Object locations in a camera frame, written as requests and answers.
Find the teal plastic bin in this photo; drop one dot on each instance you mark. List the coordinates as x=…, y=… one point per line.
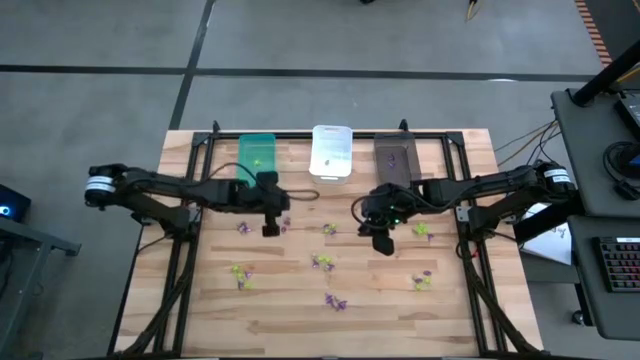
x=250, y=150

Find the grey desk top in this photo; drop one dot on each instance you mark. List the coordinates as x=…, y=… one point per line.
x=590, y=175
x=600, y=310

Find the white plastic bin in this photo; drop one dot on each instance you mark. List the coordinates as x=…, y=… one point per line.
x=340, y=145

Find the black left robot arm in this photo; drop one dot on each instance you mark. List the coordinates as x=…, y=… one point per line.
x=165, y=185

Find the black caster wheel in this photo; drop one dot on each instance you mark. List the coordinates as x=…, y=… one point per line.
x=578, y=317

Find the black metal pole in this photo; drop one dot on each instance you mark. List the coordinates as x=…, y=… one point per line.
x=605, y=75

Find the yellow black tool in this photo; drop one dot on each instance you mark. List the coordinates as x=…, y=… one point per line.
x=473, y=7

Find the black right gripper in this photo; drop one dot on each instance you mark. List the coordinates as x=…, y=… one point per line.
x=387, y=210

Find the silver mounting plate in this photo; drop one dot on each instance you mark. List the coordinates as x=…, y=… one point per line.
x=463, y=214

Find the black metal cart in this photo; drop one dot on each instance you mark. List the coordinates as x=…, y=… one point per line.
x=30, y=240

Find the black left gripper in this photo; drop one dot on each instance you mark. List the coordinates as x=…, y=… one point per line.
x=260, y=197

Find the grey plastic bin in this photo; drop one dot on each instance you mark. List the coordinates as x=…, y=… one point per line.
x=405, y=150

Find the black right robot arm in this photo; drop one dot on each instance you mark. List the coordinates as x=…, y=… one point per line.
x=475, y=182

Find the black tablet device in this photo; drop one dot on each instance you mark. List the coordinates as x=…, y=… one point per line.
x=631, y=112

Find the black computer keyboard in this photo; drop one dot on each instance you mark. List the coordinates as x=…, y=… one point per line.
x=620, y=262

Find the black device blue light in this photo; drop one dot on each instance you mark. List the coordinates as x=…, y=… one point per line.
x=17, y=202

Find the black table frame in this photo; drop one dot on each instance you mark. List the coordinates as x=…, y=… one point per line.
x=295, y=135

